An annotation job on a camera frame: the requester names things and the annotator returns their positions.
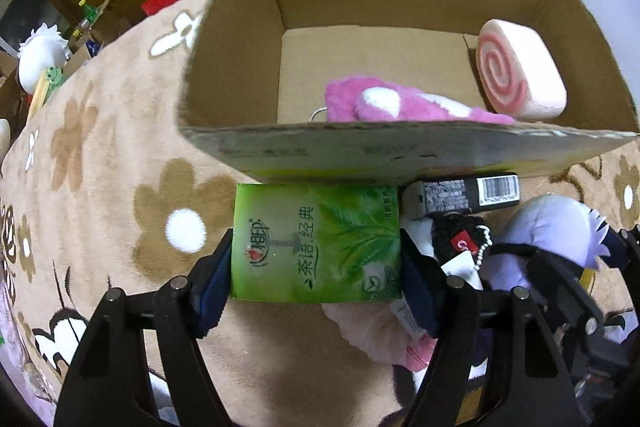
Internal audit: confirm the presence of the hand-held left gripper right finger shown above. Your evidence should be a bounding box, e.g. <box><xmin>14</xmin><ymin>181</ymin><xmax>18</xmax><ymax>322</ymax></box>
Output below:
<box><xmin>397</xmin><ymin>234</ymin><xmax>593</xmax><ymax>427</ymax></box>

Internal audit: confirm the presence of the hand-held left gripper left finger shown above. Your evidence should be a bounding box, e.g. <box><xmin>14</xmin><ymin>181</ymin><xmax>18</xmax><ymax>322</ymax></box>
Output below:
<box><xmin>52</xmin><ymin>227</ymin><xmax>236</xmax><ymax>427</ymax></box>

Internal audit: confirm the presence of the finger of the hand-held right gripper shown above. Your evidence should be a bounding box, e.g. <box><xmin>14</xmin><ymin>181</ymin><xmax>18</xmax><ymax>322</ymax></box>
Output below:
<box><xmin>597</xmin><ymin>223</ymin><xmax>640</xmax><ymax>269</ymax></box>
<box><xmin>492</xmin><ymin>243</ymin><xmax>607</xmax><ymax>334</ymax></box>

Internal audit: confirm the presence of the purple plush toy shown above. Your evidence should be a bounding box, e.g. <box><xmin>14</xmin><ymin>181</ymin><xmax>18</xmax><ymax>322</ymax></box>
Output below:
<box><xmin>480</xmin><ymin>194</ymin><xmax>608</xmax><ymax>293</ymax></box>

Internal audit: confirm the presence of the black tube with white cap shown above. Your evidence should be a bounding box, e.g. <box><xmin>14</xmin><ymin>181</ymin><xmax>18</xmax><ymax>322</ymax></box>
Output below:
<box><xmin>402</xmin><ymin>172</ymin><xmax>522</xmax><ymax>218</ymax></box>

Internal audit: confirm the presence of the green tissue packet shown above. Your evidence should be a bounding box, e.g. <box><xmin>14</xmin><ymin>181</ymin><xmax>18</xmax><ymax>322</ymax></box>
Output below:
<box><xmin>230</xmin><ymin>183</ymin><xmax>404</xmax><ymax>304</ymax></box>

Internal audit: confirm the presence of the cardboard box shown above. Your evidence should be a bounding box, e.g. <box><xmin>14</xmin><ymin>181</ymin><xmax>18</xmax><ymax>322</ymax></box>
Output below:
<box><xmin>175</xmin><ymin>0</ymin><xmax>640</xmax><ymax>186</ymax></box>

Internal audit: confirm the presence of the light pink plush toy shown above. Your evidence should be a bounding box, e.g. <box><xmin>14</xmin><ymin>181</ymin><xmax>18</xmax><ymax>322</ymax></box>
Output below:
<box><xmin>320</xmin><ymin>299</ymin><xmax>438</xmax><ymax>370</ymax></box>

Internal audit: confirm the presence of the black plush with red tag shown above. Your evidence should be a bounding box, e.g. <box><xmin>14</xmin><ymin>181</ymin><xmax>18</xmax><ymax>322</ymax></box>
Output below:
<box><xmin>431</xmin><ymin>213</ymin><xmax>493</xmax><ymax>264</ymax></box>

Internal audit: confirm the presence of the pink white-spotted plush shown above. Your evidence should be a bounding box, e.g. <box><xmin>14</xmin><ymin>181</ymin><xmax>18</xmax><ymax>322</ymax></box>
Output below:
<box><xmin>324</xmin><ymin>76</ymin><xmax>516</xmax><ymax>124</ymax></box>

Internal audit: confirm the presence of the brown flower printed blanket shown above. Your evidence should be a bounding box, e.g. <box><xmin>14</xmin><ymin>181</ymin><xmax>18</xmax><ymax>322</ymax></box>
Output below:
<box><xmin>0</xmin><ymin>0</ymin><xmax>640</xmax><ymax>427</ymax></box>

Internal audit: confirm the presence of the pink swirl roll cake plush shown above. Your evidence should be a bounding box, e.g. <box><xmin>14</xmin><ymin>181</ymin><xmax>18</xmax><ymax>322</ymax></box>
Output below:
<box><xmin>475</xmin><ymin>18</ymin><xmax>568</xmax><ymax>120</ymax></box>

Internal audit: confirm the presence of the green frog toy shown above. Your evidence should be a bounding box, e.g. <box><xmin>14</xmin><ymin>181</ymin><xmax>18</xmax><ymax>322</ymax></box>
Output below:
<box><xmin>42</xmin><ymin>66</ymin><xmax>67</xmax><ymax>88</ymax></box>

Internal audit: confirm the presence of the white spiky plush head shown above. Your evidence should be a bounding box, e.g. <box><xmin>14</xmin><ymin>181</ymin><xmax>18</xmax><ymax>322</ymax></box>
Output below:
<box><xmin>17</xmin><ymin>23</ymin><xmax>71</xmax><ymax>92</ymax></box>

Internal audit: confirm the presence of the green bottle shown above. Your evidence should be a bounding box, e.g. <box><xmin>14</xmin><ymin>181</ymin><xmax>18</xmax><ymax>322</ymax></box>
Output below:
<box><xmin>77</xmin><ymin>0</ymin><xmax>101</xmax><ymax>30</ymax></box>

